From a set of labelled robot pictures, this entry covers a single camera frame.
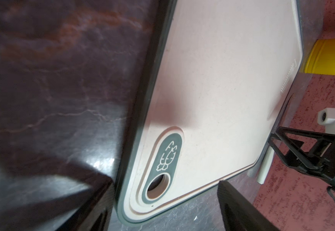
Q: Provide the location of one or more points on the beige cutting board green rim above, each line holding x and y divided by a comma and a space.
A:
216, 77

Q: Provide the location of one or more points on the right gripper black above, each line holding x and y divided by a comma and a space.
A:
320, 159

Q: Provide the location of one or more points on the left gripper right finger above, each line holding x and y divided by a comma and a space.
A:
237, 213

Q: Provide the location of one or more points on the yellow pencil cup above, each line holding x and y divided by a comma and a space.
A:
322, 58

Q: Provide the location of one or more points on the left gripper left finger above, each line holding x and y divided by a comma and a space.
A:
36, 197

